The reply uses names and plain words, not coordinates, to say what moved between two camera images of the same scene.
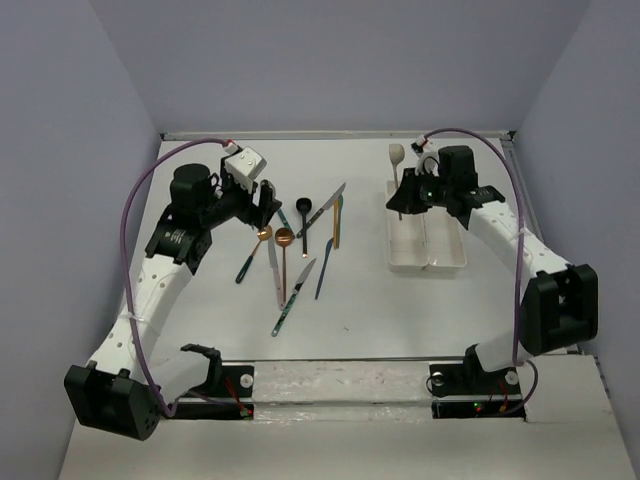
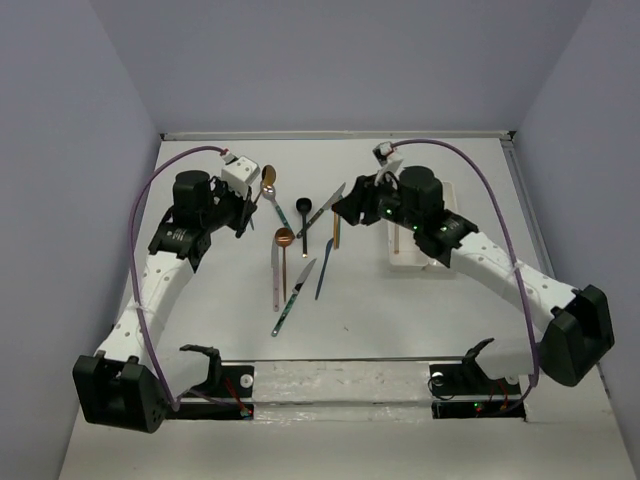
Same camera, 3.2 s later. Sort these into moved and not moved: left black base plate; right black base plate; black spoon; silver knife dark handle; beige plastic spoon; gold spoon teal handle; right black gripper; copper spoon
Moved: beige plastic spoon; right black gripper; gold spoon teal handle
Not moved: right black base plate; black spoon; copper spoon; left black base plate; silver knife dark handle
